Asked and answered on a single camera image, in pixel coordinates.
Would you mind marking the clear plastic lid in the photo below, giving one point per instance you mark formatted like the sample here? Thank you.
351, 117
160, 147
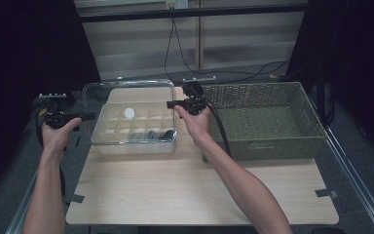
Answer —
130, 89

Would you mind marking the black horizontal bar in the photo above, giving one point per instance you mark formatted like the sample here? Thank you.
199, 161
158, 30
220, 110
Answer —
191, 13

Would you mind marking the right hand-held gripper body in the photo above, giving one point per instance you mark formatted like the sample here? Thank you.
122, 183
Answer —
194, 100

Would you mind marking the person's right hand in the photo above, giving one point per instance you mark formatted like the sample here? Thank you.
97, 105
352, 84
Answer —
198, 126

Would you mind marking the green woven basket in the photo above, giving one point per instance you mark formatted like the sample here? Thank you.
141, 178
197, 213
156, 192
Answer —
272, 123

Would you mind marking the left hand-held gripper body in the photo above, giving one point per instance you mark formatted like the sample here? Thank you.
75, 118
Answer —
53, 118

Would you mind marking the person's left hand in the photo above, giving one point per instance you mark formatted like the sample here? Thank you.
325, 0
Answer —
56, 139

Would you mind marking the white compartment storage box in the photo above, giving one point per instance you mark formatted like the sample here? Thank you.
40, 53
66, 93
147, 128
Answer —
133, 148

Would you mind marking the grey tape piece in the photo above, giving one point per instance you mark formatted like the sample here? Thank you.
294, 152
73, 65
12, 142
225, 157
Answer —
326, 193
76, 197

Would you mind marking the black curtain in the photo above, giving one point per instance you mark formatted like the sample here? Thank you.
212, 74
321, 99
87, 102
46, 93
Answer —
354, 48
13, 48

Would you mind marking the small black floor tape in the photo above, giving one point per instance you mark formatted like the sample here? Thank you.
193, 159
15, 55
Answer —
78, 141

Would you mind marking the yellow floor tape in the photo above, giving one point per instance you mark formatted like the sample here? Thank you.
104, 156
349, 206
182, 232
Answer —
41, 112

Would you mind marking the white wall socket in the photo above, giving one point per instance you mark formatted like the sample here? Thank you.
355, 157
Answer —
181, 4

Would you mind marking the black sock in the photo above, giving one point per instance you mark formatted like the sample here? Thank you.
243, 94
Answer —
168, 135

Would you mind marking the grey sock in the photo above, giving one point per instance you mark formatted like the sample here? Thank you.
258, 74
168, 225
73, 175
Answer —
151, 135

